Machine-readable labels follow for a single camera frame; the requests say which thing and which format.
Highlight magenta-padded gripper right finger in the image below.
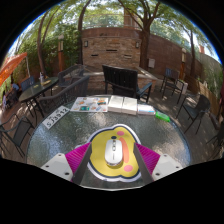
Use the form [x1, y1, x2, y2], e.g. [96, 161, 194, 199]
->
[132, 142, 184, 186]

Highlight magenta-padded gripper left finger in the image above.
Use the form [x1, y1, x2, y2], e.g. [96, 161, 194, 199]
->
[40, 142, 93, 185]

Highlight white computer mouse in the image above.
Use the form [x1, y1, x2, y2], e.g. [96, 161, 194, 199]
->
[104, 138, 124, 167]

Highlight yellow duck mouse pad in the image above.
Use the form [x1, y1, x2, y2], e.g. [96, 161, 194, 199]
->
[75, 123, 145, 183]

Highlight green plastic pack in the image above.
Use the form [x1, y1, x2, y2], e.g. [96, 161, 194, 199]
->
[155, 110, 172, 123]

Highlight white licence plate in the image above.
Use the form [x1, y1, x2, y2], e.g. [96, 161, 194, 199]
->
[42, 105, 71, 130]

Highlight small white striped box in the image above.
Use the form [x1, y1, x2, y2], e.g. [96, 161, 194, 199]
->
[137, 103, 157, 116]

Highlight colourful printed leaflet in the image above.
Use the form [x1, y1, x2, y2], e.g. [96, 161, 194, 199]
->
[70, 96, 110, 113]

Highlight flat white box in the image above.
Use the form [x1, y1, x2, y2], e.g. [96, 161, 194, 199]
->
[107, 95, 125, 114]
[121, 96, 139, 116]

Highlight dark wicker chair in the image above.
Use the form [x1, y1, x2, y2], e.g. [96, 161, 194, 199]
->
[38, 75, 91, 116]
[58, 64, 85, 88]

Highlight black metal patio chair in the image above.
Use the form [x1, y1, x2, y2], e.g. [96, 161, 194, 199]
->
[0, 114, 35, 158]
[175, 94, 212, 135]

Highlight stone fire pit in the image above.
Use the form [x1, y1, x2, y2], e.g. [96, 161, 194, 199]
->
[64, 64, 158, 95]

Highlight white standing sign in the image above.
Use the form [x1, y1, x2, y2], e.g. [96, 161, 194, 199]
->
[178, 79, 189, 103]

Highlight dark round patio table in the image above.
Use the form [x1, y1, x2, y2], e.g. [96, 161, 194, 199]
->
[18, 77, 60, 115]

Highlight black slatted bench chair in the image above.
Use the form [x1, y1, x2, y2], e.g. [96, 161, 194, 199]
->
[102, 64, 153, 104]

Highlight tree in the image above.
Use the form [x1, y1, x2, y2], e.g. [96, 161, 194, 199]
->
[77, 0, 92, 66]
[35, 12, 53, 76]
[118, 0, 183, 71]

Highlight orange sun umbrella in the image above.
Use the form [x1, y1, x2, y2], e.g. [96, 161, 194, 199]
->
[0, 52, 28, 87]

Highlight wooden lamp post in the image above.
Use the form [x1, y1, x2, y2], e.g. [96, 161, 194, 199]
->
[180, 47, 188, 81]
[57, 34, 66, 73]

